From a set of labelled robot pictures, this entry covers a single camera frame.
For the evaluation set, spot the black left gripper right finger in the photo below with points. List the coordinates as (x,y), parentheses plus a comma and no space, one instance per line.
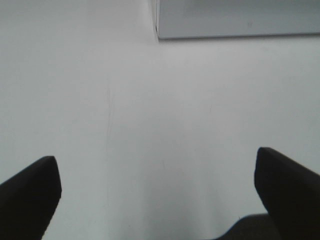
(290,193)

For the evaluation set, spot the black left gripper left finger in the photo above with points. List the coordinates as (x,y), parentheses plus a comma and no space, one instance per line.
(28,200)

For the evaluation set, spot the white microwave oven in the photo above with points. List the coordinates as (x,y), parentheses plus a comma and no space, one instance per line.
(201,19)

